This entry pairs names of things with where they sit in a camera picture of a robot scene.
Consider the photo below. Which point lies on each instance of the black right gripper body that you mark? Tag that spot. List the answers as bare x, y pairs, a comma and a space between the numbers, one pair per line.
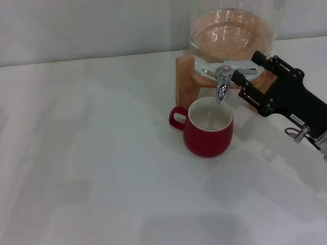
293, 99

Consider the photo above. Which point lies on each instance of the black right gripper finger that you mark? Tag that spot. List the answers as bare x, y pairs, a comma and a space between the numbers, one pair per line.
253, 98
281, 67

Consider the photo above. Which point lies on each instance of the chrome faucet with lever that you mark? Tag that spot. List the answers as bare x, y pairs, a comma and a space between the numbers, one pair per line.
221, 89

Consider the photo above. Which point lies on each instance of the red ceramic cup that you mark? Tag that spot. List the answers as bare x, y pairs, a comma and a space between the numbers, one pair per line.
209, 143

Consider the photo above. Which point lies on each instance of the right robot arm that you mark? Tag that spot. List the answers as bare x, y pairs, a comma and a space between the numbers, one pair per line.
323, 146

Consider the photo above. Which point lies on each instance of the glass water dispenser jar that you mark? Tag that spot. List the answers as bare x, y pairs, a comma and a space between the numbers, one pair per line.
230, 38

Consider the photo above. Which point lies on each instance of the wooden dispenser stand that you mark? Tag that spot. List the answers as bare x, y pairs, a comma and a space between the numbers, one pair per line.
184, 84

